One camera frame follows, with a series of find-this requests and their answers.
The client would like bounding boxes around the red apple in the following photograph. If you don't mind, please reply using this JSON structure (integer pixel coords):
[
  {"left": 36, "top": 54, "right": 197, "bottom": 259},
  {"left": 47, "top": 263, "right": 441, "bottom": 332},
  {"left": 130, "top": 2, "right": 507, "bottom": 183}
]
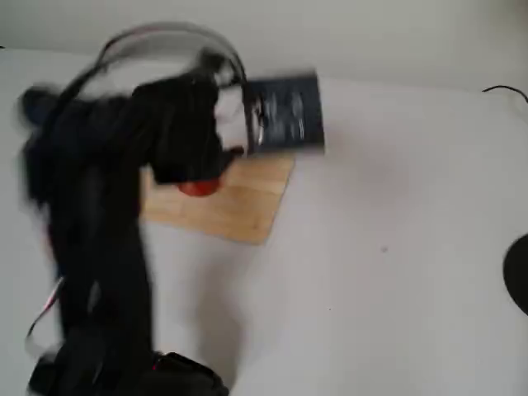
[{"left": 177, "top": 175, "right": 226, "bottom": 200}]

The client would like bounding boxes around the wooden cutting board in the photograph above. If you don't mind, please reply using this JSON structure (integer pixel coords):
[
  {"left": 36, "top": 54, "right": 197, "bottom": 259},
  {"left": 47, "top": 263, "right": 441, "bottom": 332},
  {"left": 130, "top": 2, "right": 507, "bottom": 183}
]
[{"left": 139, "top": 153, "right": 296, "bottom": 247}]

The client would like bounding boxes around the black round object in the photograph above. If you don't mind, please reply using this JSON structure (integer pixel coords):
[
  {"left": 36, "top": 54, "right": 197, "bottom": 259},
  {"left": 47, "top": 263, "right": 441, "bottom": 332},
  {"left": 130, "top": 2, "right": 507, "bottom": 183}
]
[{"left": 502, "top": 233, "right": 528, "bottom": 318}]

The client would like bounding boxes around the thin looping wire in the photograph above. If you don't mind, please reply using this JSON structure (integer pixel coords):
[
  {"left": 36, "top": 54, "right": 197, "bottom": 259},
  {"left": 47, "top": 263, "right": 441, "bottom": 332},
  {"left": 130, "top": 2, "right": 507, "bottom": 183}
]
[{"left": 53, "top": 21, "right": 249, "bottom": 125}]

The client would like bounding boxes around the black cable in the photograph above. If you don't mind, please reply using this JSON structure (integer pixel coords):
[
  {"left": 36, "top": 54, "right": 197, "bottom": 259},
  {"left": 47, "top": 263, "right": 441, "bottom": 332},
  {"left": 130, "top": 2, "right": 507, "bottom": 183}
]
[{"left": 482, "top": 85, "right": 528, "bottom": 105}]

